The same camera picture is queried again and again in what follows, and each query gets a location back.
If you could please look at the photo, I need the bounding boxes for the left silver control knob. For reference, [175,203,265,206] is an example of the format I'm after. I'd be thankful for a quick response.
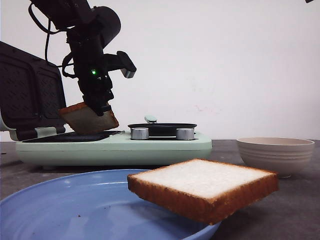
[130,127,149,140]

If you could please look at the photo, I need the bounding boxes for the right silver control knob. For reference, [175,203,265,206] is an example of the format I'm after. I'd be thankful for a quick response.
[176,127,195,141]

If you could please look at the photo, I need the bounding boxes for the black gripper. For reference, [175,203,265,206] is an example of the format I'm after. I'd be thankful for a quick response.
[66,24,114,117]

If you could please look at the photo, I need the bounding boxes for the blue round plate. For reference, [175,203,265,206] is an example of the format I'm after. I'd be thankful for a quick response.
[0,169,219,240]

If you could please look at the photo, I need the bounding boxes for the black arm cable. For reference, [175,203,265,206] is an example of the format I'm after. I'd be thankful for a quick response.
[27,3,78,79]

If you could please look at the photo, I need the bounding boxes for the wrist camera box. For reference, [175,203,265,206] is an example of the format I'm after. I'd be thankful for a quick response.
[102,51,137,79]

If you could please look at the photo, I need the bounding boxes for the mint green breakfast maker base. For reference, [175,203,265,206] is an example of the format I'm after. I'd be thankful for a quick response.
[15,131,212,167]

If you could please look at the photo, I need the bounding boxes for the beige ribbed bowl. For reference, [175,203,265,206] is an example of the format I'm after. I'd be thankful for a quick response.
[236,137,315,178]

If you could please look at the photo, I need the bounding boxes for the black round frying pan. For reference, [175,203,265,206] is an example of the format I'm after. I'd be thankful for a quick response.
[128,115,197,137]

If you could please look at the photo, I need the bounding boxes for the white bread slice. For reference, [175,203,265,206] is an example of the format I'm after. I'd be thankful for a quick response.
[58,102,119,135]
[127,159,279,225]

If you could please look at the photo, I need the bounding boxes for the silver control knob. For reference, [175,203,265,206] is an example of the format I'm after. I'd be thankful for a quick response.
[130,127,149,140]
[176,127,195,141]

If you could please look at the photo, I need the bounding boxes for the breakfast maker hinged lid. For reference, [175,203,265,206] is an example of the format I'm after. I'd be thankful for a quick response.
[0,42,66,141]

